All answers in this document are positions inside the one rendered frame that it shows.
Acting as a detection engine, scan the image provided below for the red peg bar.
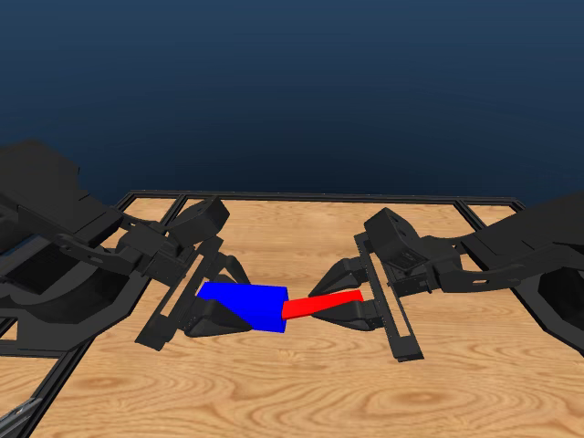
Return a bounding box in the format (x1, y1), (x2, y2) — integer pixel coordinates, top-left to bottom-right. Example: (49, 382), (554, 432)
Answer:
(281, 289), (366, 321)

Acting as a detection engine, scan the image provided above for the blue hollow socket block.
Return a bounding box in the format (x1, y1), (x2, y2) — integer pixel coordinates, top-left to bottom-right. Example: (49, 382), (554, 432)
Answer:
(195, 281), (289, 334)

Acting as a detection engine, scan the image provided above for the black table frame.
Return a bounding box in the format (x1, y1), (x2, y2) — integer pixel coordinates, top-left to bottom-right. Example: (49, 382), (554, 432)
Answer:
(0, 190), (527, 438)

